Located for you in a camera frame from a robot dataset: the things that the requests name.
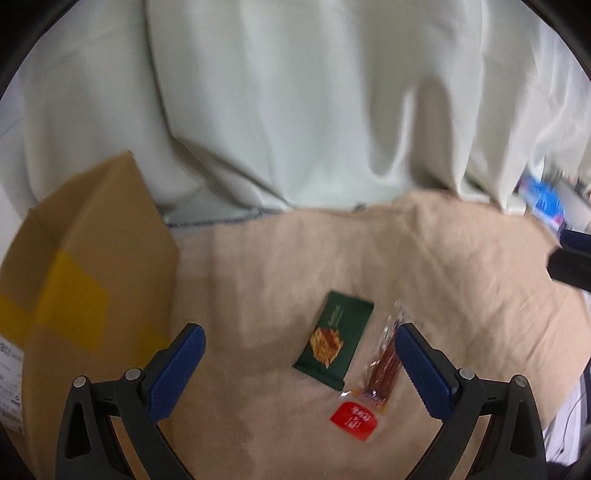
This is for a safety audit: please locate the brown cardboard box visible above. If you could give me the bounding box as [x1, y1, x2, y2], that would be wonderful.
[0, 150, 181, 480]

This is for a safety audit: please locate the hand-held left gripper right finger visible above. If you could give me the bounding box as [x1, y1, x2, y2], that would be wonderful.
[394, 322, 548, 480]

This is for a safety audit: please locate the meat stick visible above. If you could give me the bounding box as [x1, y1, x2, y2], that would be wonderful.
[339, 300, 423, 411]

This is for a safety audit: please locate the blue tissue pack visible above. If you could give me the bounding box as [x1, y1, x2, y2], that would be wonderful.
[517, 173, 568, 232]

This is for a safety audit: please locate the grey patterned sheet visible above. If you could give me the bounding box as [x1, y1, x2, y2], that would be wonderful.
[164, 205, 370, 229]

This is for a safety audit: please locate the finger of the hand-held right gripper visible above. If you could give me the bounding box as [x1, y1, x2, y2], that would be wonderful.
[547, 249, 591, 292]
[560, 229, 591, 253]

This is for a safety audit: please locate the white curtain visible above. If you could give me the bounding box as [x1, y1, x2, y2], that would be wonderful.
[0, 0, 591, 222]

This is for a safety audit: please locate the beige blanket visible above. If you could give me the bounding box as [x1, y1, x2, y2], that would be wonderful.
[111, 189, 591, 480]

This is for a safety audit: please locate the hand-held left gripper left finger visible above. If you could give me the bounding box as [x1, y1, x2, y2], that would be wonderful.
[55, 323, 207, 480]

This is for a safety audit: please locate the green snack packet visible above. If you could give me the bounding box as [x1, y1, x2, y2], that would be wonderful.
[292, 290, 376, 392]

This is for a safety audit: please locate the red sauce packet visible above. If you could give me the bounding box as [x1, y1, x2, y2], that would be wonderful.
[329, 401, 380, 442]

